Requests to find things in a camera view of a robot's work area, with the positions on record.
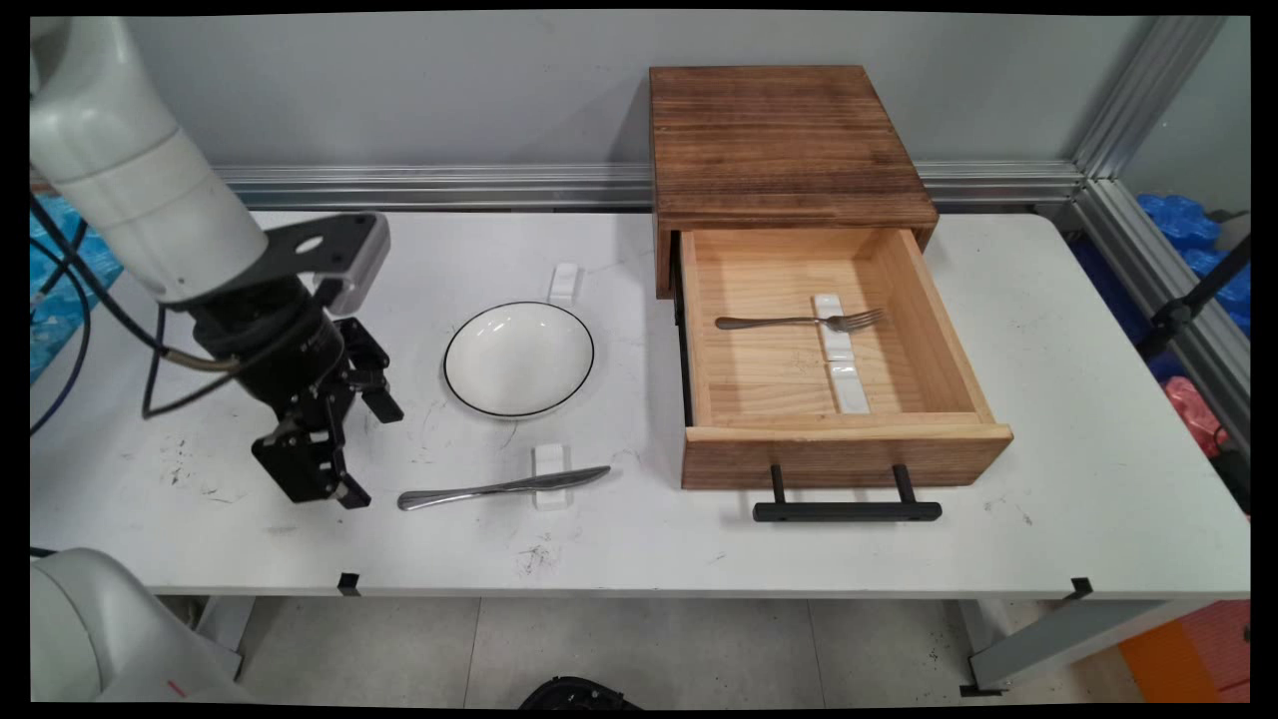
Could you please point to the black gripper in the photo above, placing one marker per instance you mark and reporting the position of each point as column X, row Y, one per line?
column 275, row 345

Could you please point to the silver table knife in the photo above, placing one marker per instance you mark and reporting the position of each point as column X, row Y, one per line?
column 479, row 490

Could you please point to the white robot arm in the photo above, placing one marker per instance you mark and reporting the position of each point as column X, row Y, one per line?
column 130, row 170

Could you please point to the black table edge clip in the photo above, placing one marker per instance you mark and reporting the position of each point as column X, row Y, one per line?
column 347, row 585
column 1080, row 588

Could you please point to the white plate with black rim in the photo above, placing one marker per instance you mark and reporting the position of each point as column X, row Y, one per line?
column 519, row 359

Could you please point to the white ceramic cutlery rest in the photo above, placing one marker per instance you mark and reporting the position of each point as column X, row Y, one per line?
column 837, row 348
column 564, row 282
column 549, row 455
column 851, row 391

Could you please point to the grey metal table leg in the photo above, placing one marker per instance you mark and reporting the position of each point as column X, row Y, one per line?
column 225, row 629
column 1068, row 634

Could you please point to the blue plastic bags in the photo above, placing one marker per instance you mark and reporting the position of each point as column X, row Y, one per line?
column 1178, row 220
column 50, row 315

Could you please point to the black round floor object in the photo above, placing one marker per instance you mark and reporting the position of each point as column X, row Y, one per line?
column 579, row 694

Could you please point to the silver metal fork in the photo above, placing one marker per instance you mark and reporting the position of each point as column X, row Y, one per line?
column 749, row 323

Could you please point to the light wooden drawer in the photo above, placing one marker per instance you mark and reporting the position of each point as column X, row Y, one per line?
column 849, row 454

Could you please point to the dark wooden cabinet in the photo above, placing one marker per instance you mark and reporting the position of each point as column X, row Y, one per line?
column 779, row 140

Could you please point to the black tripod stand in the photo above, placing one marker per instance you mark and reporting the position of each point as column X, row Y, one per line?
column 1178, row 312

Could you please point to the pink plastic bag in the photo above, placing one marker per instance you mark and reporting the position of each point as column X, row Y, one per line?
column 1193, row 409

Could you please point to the orange box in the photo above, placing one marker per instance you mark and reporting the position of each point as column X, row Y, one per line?
column 1188, row 654

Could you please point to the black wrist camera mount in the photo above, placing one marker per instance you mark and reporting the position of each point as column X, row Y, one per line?
column 344, row 245

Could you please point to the horizontal aluminium frame rail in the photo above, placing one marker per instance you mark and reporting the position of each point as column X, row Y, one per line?
column 499, row 185

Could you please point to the side aluminium frame rail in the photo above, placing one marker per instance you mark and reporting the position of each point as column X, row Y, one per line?
column 1148, row 270

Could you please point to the upright aluminium frame post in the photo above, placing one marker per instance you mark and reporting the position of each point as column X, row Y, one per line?
column 1148, row 95

